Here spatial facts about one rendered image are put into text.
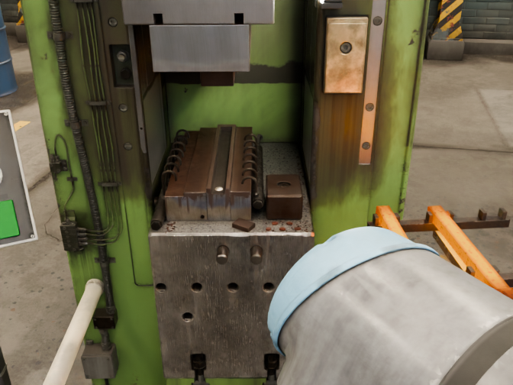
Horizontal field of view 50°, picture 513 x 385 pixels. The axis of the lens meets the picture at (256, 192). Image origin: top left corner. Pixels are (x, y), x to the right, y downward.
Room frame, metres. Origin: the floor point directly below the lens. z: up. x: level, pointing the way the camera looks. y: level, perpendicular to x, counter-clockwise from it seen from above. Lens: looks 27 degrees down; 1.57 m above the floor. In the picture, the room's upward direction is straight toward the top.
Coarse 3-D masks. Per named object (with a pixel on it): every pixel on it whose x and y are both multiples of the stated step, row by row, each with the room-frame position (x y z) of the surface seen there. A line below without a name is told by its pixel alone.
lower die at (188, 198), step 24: (192, 144) 1.44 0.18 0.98; (216, 144) 1.39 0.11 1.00; (240, 144) 1.41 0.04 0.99; (192, 168) 1.26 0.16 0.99; (240, 168) 1.26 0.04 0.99; (168, 192) 1.15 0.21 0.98; (192, 192) 1.13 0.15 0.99; (240, 192) 1.13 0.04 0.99; (168, 216) 1.13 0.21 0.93; (192, 216) 1.13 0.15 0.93; (216, 216) 1.13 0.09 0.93; (240, 216) 1.13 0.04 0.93
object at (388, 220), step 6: (378, 210) 1.06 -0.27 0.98; (384, 210) 1.06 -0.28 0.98; (390, 210) 1.06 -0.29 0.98; (384, 216) 1.03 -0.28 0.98; (390, 216) 1.03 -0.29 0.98; (384, 222) 1.01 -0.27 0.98; (390, 222) 1.01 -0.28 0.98; (396, 222) 1.01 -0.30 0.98; (390, 228) 0.98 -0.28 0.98; (396, 228) 0.98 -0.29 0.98; (402, 234) 0.96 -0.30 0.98
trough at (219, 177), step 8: (224, 128) 1.53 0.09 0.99; (224, 136) 1.49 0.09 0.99; (224, 144) 1.43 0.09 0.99; (224, 152) 1.37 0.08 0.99; (216, 160) 1.31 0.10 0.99; (224, 160) 1.32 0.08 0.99; (216, 168) 1.27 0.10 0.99; (224, 168) 1.27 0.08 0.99; (216, 176) 1.22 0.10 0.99; (224, 176) 1.22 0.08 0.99; (216, 184) 1.18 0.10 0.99; (224, 184) 1.18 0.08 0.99; (216, 192) 1.14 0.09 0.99; (224, 192) 1.13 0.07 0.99
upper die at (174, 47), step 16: (240, 16) 1.22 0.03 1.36; (160, 32) 1.13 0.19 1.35; (176, 32) 1.13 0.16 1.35; (192, 32) 1.13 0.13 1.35; (208, 32) 1.13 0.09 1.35; (224, 32) 1.13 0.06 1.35; (240, 32) 1.13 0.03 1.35; (160, 48) 1.13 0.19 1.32; (176, 48) 1.13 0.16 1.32; (192, 48) 1.13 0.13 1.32; (208, 48) 1.13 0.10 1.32; (224, 48) 1.13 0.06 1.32; (240, 48) 1.13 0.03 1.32; (160, 64) 1.13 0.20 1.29; (176, 64) 1.13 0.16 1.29; (192, 64) 1.13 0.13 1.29; (208, 64) 1.13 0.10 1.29; (224, 64) 1.13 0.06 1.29; (240, 64) 1.13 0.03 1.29
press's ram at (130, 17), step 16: (128, 0) 1.13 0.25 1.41; (144, 0) 1.13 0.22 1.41; (160, 0) 1.13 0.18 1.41; (176, 0) 1.13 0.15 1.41; (192, 0) 1.13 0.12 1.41; (208, 0) 1.13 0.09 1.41; (224, 0) 1.13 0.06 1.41; (240, 0) 1.13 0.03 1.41; (256, 0) 1.13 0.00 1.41; (272, 0) 1.13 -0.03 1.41; (128, 16) 1.13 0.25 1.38; (144, 16) 1.13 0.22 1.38; (160, 16) 1.22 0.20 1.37; (176, 16) 1.13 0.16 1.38; (192, 16) 1.13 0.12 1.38; (208, 16) 1.13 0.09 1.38; (224, 16) 1.13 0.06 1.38; (256, 16) 1.13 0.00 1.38; (272, 16) 1.13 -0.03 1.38
